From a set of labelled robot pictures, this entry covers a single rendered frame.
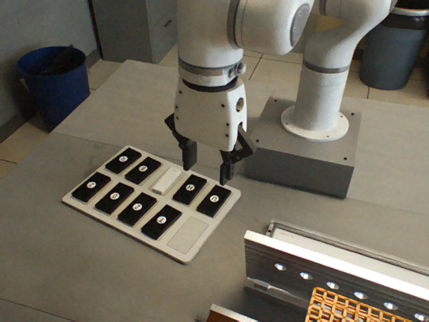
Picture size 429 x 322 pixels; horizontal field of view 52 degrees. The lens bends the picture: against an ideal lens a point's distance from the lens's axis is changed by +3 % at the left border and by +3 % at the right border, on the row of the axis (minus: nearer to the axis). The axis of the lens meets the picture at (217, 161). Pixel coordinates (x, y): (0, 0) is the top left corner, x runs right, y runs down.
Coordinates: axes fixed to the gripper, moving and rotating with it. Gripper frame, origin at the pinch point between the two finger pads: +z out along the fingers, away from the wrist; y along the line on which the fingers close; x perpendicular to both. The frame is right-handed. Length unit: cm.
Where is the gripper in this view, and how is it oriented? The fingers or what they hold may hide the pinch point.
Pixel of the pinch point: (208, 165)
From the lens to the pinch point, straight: 66.8
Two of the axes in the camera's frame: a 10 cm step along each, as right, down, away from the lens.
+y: -8.6, -3.3, 3.8
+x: -5.0, 5.2, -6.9
